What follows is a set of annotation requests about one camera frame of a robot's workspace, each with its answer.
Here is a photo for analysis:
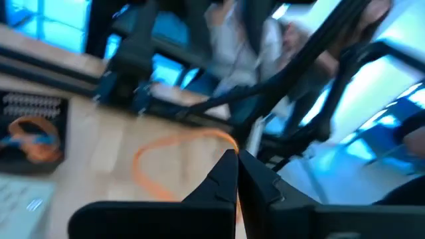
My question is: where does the blue grey office chair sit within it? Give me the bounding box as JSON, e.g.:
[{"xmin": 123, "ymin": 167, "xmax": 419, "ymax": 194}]
[{"xmin": 345, "ymin": 96, "xmax": 425, "ymax": 173}]

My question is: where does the person's hand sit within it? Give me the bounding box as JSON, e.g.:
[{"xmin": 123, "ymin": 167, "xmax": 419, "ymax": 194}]
[{"xmin": 403, "ymin": 127, "xmax": 425, "ymax": 157}]

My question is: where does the blue rubber band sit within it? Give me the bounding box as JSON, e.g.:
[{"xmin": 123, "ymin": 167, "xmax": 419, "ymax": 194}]
[{"xmin": 0, "ymin": 134, "xmax": 54, "ymax": 147}]

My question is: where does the person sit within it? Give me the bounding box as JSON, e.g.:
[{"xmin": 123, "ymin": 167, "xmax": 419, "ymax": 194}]
[{"xmin": 204, "ymin": 0, "xmax": 392, "ymax": 100}]

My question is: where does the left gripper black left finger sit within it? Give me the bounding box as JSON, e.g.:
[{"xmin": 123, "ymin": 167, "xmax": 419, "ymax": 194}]
[{"xmin": 68, "ymin": 149, "xmax": 239, "ymax": 239}]

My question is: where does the black plastic basket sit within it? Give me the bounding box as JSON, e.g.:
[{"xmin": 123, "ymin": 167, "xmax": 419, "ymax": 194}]
[{"xmin": 0, "ymin": 90, "xmax": 69, "ymax": 175}]

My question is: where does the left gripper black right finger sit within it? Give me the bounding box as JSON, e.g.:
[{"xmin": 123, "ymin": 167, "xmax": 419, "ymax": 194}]
[{"xmin": 238, "ymin": 149, "xmax": 425, "ymax": 239}]

